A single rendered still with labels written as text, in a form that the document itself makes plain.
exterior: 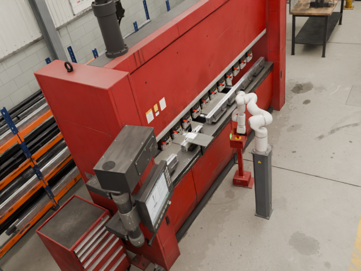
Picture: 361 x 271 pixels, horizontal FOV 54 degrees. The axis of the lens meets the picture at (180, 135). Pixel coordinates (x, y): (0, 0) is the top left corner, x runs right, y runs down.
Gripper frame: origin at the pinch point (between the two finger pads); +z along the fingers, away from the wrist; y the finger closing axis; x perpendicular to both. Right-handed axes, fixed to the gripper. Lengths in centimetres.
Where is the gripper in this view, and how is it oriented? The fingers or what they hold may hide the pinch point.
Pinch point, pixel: (240, 135)
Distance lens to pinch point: 435.0
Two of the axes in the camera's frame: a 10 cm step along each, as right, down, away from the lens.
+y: 9.2, 1.7, -3.4
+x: 3.7, -6.1, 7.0
